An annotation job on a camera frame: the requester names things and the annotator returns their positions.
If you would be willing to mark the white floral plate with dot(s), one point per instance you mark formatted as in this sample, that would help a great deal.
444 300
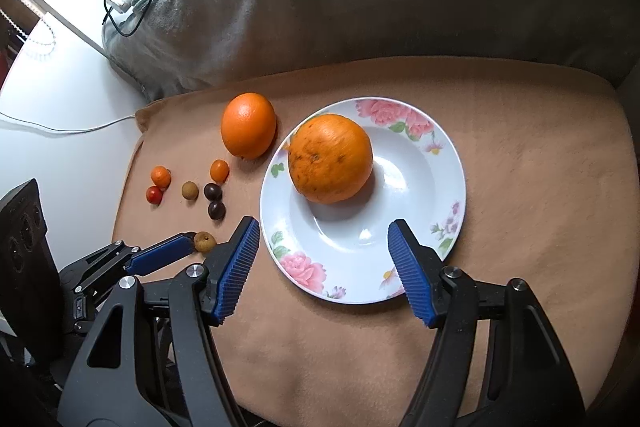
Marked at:
350 234

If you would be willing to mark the dark purple grape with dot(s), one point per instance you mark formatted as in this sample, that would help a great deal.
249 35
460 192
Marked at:
216 210
212 192

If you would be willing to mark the white LED strip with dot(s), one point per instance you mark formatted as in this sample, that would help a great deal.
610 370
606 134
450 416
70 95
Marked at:
51 39

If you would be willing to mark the round tan longan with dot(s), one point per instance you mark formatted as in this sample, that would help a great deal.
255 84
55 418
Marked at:
189 190

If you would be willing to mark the small orange kumquat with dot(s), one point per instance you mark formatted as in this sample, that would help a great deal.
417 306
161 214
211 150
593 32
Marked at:
161 176
219 170

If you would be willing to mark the red cherry tomato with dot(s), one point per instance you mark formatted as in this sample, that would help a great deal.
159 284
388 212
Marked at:
154 195

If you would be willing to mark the tan fleece blanket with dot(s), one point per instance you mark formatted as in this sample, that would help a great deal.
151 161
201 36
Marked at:
525 182

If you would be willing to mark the tan longan with stem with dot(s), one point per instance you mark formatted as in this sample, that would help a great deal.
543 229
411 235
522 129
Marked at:
205 242

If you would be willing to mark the speckled large orange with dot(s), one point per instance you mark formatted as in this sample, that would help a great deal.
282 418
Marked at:
330 159

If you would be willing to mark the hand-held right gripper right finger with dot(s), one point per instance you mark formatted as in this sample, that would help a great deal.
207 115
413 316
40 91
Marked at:
410 277

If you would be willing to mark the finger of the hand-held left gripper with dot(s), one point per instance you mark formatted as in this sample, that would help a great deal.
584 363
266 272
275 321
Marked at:
160 254

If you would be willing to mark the smooth large orange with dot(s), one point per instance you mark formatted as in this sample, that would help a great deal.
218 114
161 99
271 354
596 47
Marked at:
248 125

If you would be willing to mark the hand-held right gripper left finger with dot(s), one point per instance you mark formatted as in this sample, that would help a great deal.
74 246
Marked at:
235 274

